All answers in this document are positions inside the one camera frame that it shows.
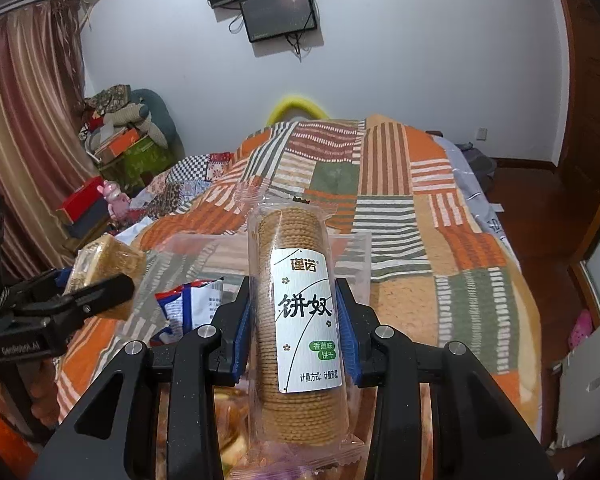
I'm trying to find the striped pink curtain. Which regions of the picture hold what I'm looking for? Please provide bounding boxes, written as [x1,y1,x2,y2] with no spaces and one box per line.
[0,0,90,283]

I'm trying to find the orange snack packet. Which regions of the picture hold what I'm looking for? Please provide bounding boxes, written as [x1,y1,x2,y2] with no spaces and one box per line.
[212,385,253,480]

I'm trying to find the blue snack packet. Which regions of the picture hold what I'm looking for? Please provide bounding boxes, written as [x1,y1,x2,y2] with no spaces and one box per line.
[154,277,226,345]

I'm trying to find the small black wall screen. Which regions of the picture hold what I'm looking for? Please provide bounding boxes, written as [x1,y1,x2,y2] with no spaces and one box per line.
[239,0,318,44]

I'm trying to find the pile of clothes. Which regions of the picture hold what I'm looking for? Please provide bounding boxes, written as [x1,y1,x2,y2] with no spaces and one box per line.
[81,84,182,153]

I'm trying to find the yellow round seat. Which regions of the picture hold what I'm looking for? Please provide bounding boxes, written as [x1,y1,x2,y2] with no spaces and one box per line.
[266,94,329,127]

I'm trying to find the person's left forearm orange sleeve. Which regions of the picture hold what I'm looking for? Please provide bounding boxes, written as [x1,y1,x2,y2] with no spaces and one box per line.
[0,389,37,468]

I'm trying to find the red flat box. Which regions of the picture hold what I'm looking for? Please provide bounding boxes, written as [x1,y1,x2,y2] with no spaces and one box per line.
[56,176,106,225]

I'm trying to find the pink slipper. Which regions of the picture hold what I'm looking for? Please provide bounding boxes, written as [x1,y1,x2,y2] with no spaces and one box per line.
[569,309,595,352]

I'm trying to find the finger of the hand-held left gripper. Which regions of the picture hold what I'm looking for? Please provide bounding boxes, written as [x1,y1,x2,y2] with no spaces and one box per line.
[10,267,75,306]
[10,272,137,322]

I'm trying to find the orange cardboard box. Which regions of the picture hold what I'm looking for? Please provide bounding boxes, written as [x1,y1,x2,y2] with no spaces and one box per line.
[97,129,148,163]

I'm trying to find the person's left hand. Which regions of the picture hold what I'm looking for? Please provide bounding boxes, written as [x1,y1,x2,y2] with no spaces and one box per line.
[19,355,62,427]

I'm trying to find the pink plush toy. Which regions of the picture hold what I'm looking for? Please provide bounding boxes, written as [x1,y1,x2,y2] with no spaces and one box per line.
[96,179,132,220]

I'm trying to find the grey bed sheet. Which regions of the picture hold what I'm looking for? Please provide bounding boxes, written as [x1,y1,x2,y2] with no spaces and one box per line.
[427,131,523,268]

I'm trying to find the clear plastic container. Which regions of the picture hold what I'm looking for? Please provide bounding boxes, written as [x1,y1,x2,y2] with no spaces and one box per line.
[150,231,372,346]

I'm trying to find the white board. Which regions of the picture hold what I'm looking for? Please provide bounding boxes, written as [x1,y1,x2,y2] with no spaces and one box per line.
[554,305,600,438]

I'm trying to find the patchwork striped blanket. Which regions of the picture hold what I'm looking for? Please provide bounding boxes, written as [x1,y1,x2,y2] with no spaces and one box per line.
[55,114,542,443]

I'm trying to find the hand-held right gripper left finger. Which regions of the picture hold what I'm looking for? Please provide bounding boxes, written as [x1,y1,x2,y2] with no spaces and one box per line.
[27,276,255,480]

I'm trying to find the green cardboard box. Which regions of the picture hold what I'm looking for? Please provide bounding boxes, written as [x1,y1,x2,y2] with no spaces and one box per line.
[121,139,177,188]

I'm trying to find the brown wooden wardrobe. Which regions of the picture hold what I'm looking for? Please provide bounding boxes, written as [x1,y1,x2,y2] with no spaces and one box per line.
[547,0,600,281]

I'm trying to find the dark blue box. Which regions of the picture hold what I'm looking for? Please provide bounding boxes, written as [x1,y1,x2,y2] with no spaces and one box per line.
[66,204,115,240]

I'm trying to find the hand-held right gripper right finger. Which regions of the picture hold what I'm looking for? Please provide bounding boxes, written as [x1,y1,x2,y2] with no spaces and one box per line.
[335,277,558,480]

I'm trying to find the grey backpack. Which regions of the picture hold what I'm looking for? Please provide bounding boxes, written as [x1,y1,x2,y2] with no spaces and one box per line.
[457,142,497,192]

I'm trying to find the square cracker packet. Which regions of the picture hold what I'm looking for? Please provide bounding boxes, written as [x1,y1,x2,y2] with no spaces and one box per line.
[62,234,147,320]

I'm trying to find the round cracker packet white label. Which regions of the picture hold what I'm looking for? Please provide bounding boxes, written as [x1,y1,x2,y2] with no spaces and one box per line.
[244,194,372,480]

